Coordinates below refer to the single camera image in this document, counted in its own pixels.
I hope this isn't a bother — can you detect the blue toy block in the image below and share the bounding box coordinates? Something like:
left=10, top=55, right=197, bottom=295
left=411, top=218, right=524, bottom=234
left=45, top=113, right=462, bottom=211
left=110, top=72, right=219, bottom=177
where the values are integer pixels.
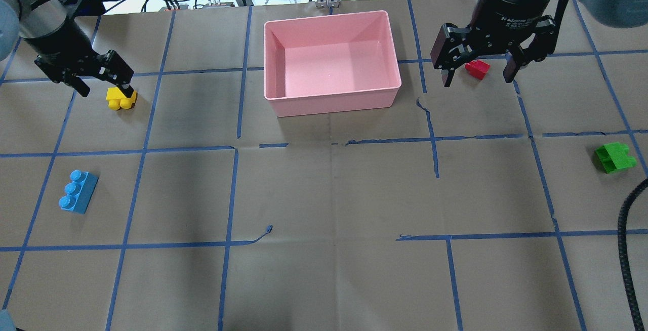
left=58, top=170, right=99, bottom=214

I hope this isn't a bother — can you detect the red toy block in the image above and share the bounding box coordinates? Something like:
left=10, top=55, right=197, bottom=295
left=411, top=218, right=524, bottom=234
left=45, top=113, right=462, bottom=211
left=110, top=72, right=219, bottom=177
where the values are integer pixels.
left=464, top=60, right=491, bottom=80

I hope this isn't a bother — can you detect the yellow toy block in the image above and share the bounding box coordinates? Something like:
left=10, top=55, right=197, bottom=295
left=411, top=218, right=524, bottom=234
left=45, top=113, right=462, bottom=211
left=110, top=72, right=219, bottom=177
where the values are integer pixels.
left=106, top=87, right=138, bottom=110

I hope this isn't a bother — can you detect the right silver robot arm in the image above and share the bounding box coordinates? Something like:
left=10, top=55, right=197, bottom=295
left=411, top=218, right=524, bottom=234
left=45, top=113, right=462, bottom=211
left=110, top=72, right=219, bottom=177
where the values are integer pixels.
left=430, top=0, right=647, bottom=87

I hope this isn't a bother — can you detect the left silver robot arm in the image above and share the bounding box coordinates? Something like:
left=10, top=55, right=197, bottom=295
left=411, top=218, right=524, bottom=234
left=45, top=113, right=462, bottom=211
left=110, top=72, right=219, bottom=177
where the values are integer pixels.
left=1, top=0, right=134, bottom=98

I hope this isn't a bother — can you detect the pink plastic box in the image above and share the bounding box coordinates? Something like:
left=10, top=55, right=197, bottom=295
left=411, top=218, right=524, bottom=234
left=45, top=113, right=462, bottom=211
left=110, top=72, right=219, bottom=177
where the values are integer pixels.
left=263, top=10, right=402, bottom=118

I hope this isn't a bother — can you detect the green toy block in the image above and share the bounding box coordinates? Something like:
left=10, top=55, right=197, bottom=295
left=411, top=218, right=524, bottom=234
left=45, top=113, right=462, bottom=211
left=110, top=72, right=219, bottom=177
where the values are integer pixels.
left=594, top=142, right=638, bottom=174

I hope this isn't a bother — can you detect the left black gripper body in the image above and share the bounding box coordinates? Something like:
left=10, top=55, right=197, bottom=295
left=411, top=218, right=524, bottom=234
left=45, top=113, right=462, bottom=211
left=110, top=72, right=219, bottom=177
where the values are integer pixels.
left=25, top=22, right=134, bottom=88

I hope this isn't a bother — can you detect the black braided cable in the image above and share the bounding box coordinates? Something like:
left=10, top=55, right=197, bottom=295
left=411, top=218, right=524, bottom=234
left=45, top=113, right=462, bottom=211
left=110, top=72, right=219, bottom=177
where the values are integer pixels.
left=617, top=177, right=648, bottom=331

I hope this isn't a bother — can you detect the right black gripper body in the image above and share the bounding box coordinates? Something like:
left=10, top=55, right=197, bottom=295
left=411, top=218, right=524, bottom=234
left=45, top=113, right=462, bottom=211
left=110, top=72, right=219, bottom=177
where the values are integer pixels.
left=430, top=0, right=557, bottom=70

